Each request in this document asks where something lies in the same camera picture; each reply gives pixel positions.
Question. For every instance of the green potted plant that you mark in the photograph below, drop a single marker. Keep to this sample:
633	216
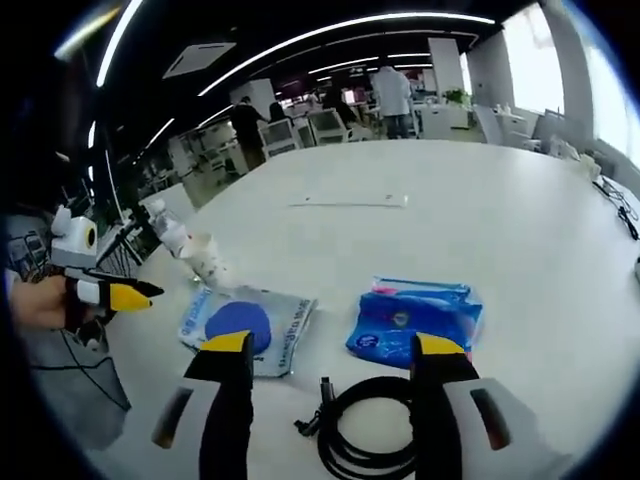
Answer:
458	96

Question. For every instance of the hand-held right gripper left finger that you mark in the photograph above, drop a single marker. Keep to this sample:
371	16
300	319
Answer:
227	400

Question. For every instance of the person's grey clothing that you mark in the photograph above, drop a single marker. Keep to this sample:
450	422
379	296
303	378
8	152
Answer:
75	395

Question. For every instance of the white paper cup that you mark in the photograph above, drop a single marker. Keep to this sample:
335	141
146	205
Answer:
207	260

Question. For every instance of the blue wet wipes packet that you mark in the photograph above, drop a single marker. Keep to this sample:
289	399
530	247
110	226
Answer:
240	325

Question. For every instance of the black tripod stand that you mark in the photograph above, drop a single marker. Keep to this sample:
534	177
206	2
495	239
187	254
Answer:
125	235

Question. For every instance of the bright window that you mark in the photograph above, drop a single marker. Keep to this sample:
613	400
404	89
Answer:
532	60
617	105

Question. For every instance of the white tabletop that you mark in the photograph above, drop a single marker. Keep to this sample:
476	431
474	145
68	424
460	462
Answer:
400	240

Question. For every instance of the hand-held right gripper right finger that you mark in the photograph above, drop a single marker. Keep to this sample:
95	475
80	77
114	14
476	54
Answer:
435	390

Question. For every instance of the white office chair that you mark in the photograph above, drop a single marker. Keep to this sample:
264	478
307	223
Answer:
330	125
280	137

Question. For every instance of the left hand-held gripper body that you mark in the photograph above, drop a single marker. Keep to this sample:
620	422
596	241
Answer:
75	240

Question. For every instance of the long curved ceiling light strip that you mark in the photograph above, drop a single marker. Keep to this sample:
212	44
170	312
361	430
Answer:
350	30

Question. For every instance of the person's left hand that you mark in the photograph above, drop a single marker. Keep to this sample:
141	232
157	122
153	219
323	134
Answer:
40	302

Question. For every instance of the ceiling air vent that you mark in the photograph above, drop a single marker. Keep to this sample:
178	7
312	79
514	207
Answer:
200	59

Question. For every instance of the low white cabinet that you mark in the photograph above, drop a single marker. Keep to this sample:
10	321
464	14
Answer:
445	122

